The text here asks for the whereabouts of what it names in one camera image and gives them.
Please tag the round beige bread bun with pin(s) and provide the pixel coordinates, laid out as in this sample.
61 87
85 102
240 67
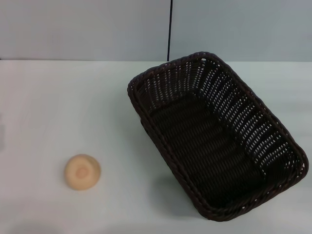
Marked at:
82 172

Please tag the black vertical wall strip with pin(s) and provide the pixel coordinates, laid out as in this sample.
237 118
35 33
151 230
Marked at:
169 29

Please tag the dark brown woven basket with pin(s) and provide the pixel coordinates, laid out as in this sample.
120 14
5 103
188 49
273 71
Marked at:
195 151

